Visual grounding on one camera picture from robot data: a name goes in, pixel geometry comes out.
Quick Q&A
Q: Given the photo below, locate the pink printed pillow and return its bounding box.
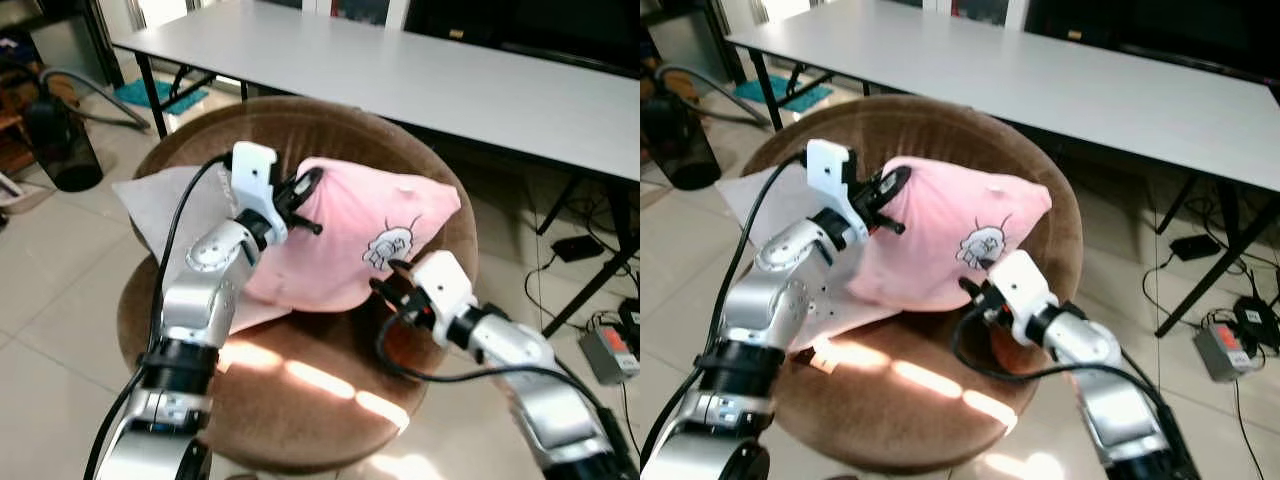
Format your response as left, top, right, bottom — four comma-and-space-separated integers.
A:
243, 157, 464, 314
848, 156, 1054, 314

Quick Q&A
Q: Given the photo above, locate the teal shaggy floor mat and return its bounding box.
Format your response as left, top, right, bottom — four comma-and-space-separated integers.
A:
733, 78, 834, 114
112, 80, 212, 117

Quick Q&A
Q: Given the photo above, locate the brown round sofa chair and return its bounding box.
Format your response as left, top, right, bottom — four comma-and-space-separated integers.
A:
117, 96, 480, 474
742, 95, 1087, 474

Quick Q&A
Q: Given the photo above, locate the black power adapter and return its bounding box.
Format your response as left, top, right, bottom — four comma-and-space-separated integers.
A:
549, 234, 607, 264
1167, 233, 1222, 264

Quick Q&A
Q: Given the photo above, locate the grey folding table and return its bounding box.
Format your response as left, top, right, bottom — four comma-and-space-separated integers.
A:
725, 0, 1280, 340
112, 0, 641, 337

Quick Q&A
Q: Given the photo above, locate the black mesh waste bin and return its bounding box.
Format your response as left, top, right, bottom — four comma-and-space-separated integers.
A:
25, 95, 105, 194
641, 95, 720, 192

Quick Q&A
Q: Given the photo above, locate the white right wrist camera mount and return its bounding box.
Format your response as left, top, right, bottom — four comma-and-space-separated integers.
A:
987, 250, 1055, 323
411, 250, 480, 324

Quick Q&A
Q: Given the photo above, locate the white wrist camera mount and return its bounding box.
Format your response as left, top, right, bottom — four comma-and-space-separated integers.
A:
229, 141, 281, 219
411, 250, 480, 324
987, 250, 1055, 323
804, 139, 862, 218

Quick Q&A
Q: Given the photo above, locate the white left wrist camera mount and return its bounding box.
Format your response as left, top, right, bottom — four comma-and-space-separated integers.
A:
229, 141, 281, 219
804, 139, 862, 218

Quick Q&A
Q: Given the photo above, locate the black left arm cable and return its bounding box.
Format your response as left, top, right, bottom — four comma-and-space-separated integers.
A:
84, 151, 237, 480
640, 151, 810, 473

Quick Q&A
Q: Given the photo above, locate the grey vacuum hose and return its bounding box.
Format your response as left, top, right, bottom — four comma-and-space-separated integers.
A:
654, 63, 772, 130
38, 67, 152, 132

